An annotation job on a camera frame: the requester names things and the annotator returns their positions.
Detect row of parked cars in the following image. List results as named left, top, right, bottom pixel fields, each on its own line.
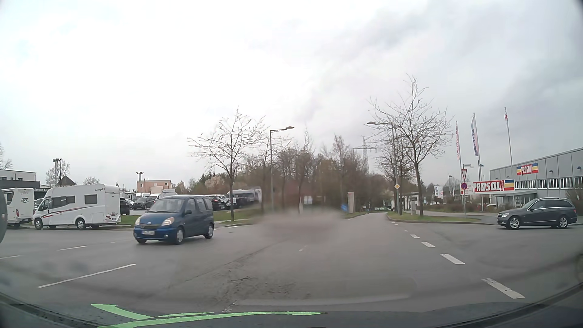
left=119, top=189, right=262, bottom=216

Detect grey commercial building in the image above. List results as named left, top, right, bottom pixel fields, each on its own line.
left=489, top=147, right=583, bottom=208

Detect red white billboard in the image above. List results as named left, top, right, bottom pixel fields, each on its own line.
left=460, top=179, right=516, bottom=196

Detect flag on pole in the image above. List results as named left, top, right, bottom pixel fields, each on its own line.
left=470, top=113, right=484, bottom=183
left=503, top=107, right=514, bottom=167
left=455, top=121, right=463, bottom=183

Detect road markings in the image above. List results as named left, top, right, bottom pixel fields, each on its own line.
left=0, top=222, right=526, bottom=300

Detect row of trees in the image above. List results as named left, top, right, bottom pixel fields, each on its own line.
left=175, top=130, right=397, bottom=212

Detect white building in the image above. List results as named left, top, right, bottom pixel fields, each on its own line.
left=0, top=169, right=51, bottom=199

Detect pylon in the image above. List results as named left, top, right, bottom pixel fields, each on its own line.
left=353, top=136, right=378, bottom=174

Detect grey asphalt road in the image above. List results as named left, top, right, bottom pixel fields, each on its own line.
left=0, top=210, right=583, bottom=322

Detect blue small car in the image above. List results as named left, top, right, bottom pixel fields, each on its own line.
left=133, top=194, right=215, bottom=245

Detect car's own bonnet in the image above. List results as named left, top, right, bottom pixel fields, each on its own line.
left=0, top=282, right=583, bottom=328

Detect bare tree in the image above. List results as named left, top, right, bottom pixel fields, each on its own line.
left=370, top=75, right=454, bottom=217
left=188, top=109, right=268, bottom=222

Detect lamp post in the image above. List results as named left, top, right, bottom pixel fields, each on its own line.
left=269, top=126, right=295, bottom=212

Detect white motorhome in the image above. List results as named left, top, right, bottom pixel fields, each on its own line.
left=32, top=183, right=122, bottom=231
left=1, top=188, right=35, bottom=228

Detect dark grey estate car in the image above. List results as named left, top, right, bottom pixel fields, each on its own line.
left=497, top=197, right=578, bottom=230

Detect orange building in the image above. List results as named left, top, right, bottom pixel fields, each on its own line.
left=137, top=179, right=174, bottom=195

